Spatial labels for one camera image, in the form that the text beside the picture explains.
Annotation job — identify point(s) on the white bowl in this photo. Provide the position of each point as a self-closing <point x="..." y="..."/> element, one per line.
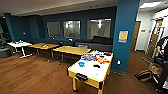
<point x="94" y="52"/>

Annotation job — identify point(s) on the light wood gaming table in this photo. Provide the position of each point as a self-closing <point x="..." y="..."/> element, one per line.
<point x="90" y="71"/>

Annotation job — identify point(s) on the dark sofa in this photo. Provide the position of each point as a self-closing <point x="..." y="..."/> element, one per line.
<point x="95" y="44"/>

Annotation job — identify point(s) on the long wooden table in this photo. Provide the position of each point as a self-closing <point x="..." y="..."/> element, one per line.
<point x="71" y="50"/>

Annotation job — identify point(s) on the small blue bowl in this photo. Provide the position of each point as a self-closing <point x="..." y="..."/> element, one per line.
<point x="81" y="64"/>

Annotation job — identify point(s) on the dark framed window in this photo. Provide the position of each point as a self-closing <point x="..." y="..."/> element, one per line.
<point x="71" y="29"/>
<point x="99" y="28"/>
<point x="53" y="29"/>

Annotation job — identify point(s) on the red black flat box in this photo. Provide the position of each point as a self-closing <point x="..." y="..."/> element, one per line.
<point x="107" y="53"/>

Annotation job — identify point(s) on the short wooden table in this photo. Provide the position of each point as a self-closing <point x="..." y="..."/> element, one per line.
<point x="43" y="46"/>

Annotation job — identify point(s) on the brown wooden door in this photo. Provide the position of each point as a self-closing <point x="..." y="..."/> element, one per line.
<point x="136" y="36"/>

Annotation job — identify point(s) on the small white table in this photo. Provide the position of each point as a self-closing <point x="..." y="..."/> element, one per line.
<point x="19" y="44"/>

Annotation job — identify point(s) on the brown backpack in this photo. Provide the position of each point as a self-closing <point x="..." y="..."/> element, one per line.
<point x="143" y="75"/>

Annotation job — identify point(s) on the ceiling light panel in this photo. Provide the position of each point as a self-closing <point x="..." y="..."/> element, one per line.
<point x="150" y="4"/>

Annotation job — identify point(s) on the dark ottoman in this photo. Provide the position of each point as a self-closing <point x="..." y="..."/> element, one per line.
<point x="4" y="51"/>

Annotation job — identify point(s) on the white wall outlet plate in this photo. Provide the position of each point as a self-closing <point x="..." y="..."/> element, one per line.
<point x="118" y="62"/>

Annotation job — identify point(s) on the yellow wall sign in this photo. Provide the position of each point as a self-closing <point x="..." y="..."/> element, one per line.
<point x="123" y="36"/>

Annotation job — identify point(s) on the tall wooden shelf frame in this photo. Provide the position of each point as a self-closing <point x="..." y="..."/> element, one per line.
<point x="155" y="36"/>

